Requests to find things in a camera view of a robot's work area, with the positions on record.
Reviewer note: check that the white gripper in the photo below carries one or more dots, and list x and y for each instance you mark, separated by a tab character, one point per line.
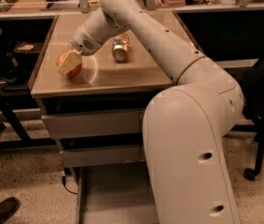
82	43

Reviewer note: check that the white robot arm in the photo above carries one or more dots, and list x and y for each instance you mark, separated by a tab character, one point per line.
183	126

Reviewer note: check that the grey drawer cabinet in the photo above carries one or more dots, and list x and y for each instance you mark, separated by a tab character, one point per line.
102	84

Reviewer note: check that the grey top drawer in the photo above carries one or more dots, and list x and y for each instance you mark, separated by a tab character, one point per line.
94	123

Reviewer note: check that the grey middle drawer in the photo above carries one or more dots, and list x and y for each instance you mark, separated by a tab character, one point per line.
93	156

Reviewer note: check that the grey open bottom drawer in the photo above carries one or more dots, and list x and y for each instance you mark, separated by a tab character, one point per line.
115	194

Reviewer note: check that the lying soda can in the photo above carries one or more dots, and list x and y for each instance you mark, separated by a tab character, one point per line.
120	47

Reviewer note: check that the brown shoe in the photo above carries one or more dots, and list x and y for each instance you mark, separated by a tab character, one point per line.
7	208

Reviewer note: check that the black office chair right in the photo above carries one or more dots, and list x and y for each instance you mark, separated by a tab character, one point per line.
253	90

